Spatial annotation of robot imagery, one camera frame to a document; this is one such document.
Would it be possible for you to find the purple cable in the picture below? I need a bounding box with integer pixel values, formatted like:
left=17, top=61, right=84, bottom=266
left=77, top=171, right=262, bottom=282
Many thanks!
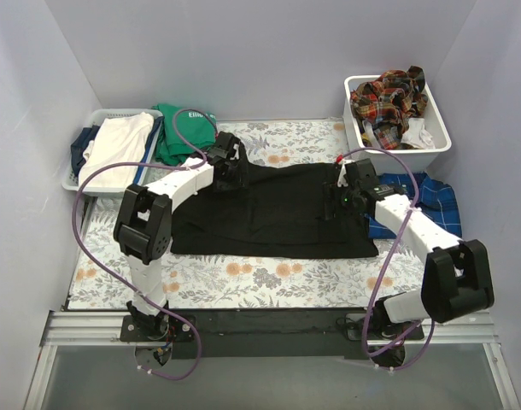
left=337, top=147, right=436, bottom=372
left=71, top=108, right=227, bottom=381

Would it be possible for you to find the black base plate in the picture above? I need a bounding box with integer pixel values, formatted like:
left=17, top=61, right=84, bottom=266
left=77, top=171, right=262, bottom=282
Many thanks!
left=119, top=307, right=426, bottom=360

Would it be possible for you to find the white garment in bin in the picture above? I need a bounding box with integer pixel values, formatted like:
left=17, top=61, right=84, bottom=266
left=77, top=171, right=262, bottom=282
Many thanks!
left=401, top=118, right=436, bottom=149

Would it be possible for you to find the green t-shirt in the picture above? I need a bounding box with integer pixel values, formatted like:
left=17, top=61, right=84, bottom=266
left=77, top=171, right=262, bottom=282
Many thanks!
left=152, top=103, right=216, bottom=167

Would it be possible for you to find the red plaid shirt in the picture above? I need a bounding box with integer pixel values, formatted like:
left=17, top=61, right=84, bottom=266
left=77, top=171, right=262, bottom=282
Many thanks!
left=350, top=66, right=428, bottom=150

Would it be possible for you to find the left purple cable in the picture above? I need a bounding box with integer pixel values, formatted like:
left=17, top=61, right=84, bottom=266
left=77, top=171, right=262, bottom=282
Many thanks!
left=71, top=108, right=227, bottom=381

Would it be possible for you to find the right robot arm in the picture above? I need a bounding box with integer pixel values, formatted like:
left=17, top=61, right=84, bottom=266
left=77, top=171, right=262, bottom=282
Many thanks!
left=326, top=157, right=495, bottom=340

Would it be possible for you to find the white plastic bin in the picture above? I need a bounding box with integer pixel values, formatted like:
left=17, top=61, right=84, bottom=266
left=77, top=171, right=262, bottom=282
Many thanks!
left=343, top=67, right=452, bottom=174

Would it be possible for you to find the black long sleeve shirt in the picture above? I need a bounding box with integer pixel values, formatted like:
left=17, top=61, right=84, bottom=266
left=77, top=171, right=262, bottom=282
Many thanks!
left=171, top=163, right=378, bottom=259

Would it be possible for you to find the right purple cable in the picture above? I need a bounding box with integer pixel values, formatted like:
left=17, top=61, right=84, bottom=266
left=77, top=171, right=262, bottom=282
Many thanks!
left=337, top=147, right=436, bottom=372

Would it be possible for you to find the aluminium frame rail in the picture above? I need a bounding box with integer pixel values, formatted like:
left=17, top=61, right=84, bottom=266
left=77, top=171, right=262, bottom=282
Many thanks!
left=26, top=312, right=519, bottom=409

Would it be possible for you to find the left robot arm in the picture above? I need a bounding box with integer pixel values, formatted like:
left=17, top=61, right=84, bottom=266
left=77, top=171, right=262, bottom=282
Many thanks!
left=114, top=132, right=249, bottom=342

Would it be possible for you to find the floral table cloth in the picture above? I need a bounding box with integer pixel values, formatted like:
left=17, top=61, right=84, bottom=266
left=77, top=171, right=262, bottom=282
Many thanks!
left=65, top=119, right=424, bottom=310

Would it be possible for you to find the blue plaid folded shirt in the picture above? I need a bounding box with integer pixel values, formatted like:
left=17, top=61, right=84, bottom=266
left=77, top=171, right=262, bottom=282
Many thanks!
left=379, top=173, right=462, bottom=237

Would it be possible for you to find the white folded garment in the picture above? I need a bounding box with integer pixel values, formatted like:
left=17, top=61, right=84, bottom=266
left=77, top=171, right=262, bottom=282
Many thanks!
left=78, top=112, right=155, bottom=190

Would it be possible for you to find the navy blue garment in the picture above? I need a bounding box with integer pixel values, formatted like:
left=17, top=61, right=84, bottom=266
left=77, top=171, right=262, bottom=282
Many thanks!
left=70, top=126, right=100, bottom=177

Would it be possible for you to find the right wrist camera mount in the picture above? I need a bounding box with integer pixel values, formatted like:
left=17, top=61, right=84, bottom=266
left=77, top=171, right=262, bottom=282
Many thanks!
left=336, top=155, right=354, bottom=188

